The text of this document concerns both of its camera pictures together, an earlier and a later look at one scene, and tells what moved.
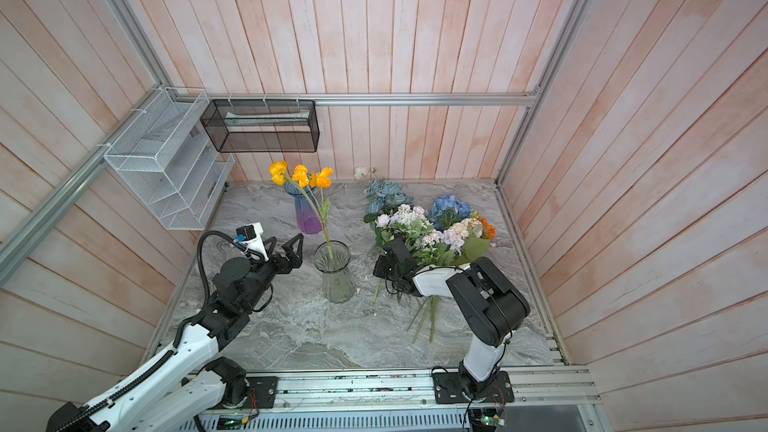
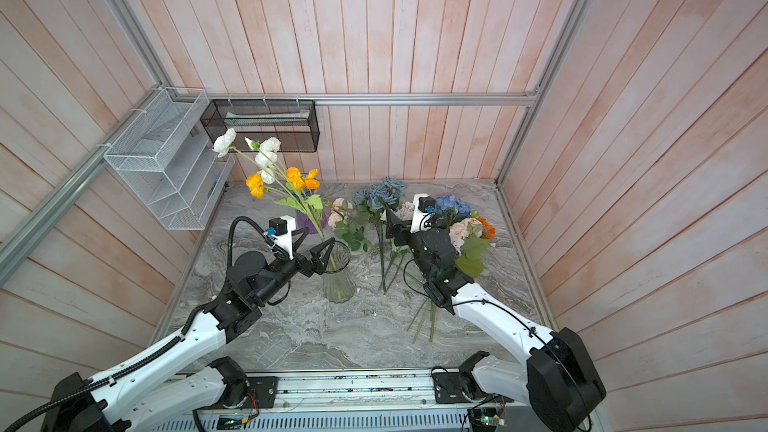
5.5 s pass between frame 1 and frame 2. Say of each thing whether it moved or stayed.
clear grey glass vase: stayed
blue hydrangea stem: stayed
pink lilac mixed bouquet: moved
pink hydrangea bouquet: stayed
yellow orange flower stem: moved
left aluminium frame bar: stayed
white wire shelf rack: stayed
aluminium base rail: stayed
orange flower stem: stayed
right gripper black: moved
